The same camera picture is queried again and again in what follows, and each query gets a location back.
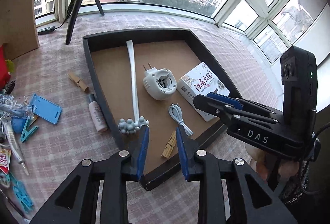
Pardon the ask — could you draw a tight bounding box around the white plug-in device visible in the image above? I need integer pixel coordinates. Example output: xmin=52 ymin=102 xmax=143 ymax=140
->
xmin=143 ymin=64 xmax=178 ymax=101

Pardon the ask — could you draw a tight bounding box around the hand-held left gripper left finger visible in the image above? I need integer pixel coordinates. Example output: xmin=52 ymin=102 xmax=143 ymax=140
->
xmin=29 ymin=126 xmax=150 ymax=224

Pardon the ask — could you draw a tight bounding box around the black tripod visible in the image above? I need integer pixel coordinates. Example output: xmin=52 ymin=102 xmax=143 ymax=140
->
xmin=65 ymin=0 xmax=105 ymax=45

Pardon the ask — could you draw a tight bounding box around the white printed box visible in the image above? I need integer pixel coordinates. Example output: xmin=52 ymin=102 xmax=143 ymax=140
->
xmin=177 ymin=61 xmax=231 ymax=122

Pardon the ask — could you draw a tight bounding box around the white window frame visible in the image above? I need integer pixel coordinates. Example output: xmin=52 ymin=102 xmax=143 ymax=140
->
xmin=33 ymin=0 xmax=330 ymax=77

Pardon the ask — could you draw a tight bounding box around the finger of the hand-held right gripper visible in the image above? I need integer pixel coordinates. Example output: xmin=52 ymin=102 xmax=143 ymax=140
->
xmin=207 ymin=92 xmax=284 ymax=119
xmin=193 ymin=95 xmax=283 ymax=127

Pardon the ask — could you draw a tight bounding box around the black cardboard tray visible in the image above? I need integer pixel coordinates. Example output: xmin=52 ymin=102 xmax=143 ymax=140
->
xmin=82 ymin=28 xmax=243 ymax=191

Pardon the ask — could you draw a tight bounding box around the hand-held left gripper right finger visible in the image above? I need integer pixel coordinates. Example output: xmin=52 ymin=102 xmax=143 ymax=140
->
xmin=176 ymin=127 xmax=298 ymax=224

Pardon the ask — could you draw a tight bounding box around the coiled white USB cable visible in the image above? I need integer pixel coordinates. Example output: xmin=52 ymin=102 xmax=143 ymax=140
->
xmin=168 ymin=103 xmax=194 ymax=136

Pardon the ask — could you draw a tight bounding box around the white long-handled massager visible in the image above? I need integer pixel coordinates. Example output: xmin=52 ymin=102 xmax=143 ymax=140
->
xmin=117 ymin=40 xmax=150 ymax=135

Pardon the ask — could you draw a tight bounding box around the clear plastic packet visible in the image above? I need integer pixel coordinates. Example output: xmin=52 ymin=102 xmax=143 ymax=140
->
xmin=0 ymin=94 xmax=35 ymax=118

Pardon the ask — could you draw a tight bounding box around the person's right hand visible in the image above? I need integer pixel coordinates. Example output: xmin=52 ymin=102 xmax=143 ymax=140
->
xmin=245 ymin=144 xmax=300 ymax=183

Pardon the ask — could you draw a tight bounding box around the wooden clothespin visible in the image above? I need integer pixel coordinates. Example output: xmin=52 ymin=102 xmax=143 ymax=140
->
xmin=67 ymin=72 xmax=90 ymax=94
xmin=161 ymin=131 xmax=178 ymax=159

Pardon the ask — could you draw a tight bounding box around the small red white sachet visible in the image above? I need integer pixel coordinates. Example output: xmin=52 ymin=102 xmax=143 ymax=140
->
xmin=0 ymin=148 xmax=11 ymax=173

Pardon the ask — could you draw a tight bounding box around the silver pen-shaped tool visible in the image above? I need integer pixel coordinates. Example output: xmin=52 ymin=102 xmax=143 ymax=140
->
xmin=1 ymin=117 xmax=30 ymax=176

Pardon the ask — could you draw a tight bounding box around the person's right forearm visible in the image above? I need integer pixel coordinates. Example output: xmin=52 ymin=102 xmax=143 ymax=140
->
xmin=280 ymin=167 xmax=310 ymax=205

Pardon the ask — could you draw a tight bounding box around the blue plastic phone stand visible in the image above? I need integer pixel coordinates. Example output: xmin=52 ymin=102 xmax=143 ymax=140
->
xmin=30 ymin=93 xmax=63 ymax=124

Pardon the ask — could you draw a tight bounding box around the teal plastic clip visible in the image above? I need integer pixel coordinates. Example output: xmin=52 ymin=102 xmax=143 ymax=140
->
xmin=8 ymin=172 xmax=34 ymax=212

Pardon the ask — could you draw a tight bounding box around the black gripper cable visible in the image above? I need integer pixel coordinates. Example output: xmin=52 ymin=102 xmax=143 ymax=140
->
xmin=300 ymin=123 xmax=330 ymax=194

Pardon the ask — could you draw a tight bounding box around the small pink bottle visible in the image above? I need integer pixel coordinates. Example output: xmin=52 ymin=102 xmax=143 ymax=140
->
xmin=87 ymin=94 xmax=108 ymax=133

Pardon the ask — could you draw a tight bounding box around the black hub cable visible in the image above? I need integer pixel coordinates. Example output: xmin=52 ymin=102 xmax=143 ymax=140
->
xmin=54 ymin=0 xmax=78 ymax=31

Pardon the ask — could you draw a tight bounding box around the pink plaid tablecloth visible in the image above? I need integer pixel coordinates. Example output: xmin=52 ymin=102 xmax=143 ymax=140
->
xmin=0 ymin=14 xmax=284 ymax=224

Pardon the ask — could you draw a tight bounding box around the black USB hub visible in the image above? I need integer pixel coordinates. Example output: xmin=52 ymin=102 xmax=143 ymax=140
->
xmin=37 ymin=26 xmax=55 ymax=35

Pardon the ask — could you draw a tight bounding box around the light wooden board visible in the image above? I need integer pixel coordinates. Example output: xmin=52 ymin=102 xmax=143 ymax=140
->
xmin=0 ymin=0 xmax=41 ymax=60

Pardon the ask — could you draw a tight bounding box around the red fabric pouch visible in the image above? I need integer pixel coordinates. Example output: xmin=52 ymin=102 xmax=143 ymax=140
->
xmin=0 ymin=45 xmax=11 ymax=88

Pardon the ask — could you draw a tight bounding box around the teal plastic clothespin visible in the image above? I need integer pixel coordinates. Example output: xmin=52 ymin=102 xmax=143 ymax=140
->
xmin=20 ymin=117 xmax=39 ymax=142

